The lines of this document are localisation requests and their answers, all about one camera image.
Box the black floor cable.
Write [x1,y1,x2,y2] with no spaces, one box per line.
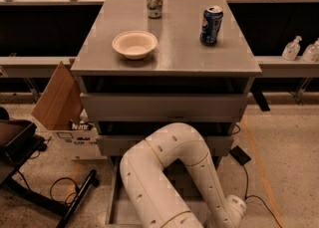
[16,170,83,206]

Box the grey drawer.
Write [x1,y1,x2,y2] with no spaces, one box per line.
[96,135,233,156]
[81,93,247,122]
[106,156,209,228]

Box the clear sanitizer bottle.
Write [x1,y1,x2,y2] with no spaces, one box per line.
[302,38,319,63]
[282,36,302,61]

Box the grey middle drawer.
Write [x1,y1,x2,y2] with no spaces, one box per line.
[96,135,233,156]

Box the grey metal rail shelf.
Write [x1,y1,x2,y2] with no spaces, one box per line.
[0,56,319,78]

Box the brown cardboard flap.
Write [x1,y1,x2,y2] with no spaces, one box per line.
[32,63,83,130]

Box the black cart stand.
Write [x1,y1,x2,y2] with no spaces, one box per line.
[0,106,100,228]

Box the white printed cardboard box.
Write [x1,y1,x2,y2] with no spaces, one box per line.
[51,112,108,161]

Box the white paper bowl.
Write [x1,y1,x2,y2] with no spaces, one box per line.
[112,31,158,60]

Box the grey top drawer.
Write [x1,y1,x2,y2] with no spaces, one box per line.
[81,93,247,122]

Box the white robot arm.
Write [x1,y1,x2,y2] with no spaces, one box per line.
[120,122,246,228]

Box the black power adapter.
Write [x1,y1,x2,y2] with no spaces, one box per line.
[229,145,251,165]

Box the green white soda can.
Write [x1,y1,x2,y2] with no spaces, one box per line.
[147,0,162,19]

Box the blue pepsi can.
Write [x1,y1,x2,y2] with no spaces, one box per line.
[199,5,223,46]

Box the black adapter cable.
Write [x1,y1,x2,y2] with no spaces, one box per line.
[241,163,283,228]

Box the grey bottom drawer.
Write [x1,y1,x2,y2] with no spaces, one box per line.
[106,156,209,228]

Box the grey drawer cabinet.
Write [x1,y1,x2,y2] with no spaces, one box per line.
[70,0,262,228]

